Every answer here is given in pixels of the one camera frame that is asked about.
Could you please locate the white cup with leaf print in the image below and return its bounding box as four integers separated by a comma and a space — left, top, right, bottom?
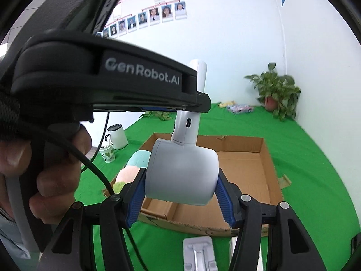
99, 143, 116, 163

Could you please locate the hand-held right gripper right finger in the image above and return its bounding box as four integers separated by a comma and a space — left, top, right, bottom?
216, 169, 328, 271

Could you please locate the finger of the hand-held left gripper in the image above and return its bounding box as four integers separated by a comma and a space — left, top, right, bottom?
93, 92, 212, 114

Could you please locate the pastel striped plush toy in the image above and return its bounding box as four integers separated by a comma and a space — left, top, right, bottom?
111, 150, 154, 194

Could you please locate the white handheld fan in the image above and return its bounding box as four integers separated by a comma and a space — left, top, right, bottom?
145, 59, 220, 206

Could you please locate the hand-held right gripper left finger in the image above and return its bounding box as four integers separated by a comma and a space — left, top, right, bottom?
37, 168, 147, 271

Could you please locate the large leafy pothos plant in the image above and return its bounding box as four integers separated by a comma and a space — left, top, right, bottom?
138, 111, 177, 120

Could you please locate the white folding stand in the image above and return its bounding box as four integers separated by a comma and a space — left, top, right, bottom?
183, 237, 219, 271

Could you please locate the pothos plant in terracotta pot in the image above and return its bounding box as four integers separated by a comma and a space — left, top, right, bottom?
244, 62, 302, 122

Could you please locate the patterned snack packet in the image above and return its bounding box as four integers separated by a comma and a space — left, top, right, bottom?
226, 104, 253, 115

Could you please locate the white medicine box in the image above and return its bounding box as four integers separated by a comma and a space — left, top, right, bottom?
230, 237, 241, 271

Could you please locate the wall chart of portrait photos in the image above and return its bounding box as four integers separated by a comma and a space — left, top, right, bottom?
94, 0, 188, 38

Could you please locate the person's left hand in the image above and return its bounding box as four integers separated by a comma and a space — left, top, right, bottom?
0, 123, 93, 225

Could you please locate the green tablecloth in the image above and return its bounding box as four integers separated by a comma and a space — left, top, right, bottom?
75, 102, 361, 271

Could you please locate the white wall conduit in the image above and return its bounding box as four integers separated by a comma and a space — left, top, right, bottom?
278, 6, 289, 74

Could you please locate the black cable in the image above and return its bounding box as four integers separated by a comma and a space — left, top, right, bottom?
0, 90, 148, 271

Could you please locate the white insulated jug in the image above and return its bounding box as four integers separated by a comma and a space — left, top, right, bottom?
108, 124, 129, 150

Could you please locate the cardboard box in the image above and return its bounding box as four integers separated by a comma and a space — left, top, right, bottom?
103, 133, 292, 238

